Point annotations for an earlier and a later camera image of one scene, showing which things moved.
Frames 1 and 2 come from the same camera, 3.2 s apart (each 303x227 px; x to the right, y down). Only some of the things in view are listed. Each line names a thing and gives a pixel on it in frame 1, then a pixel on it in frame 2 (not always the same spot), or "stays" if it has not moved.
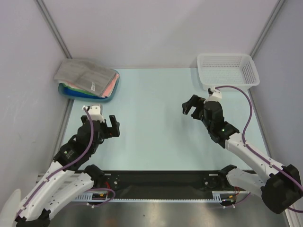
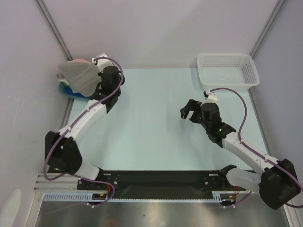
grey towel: x=86 y=74 stays
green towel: x=82 y=91 → x=66 y=84
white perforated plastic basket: x=218 y=70 stays
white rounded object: x=9 y=211 stays
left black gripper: x=113 y=131 → x=120 y=79
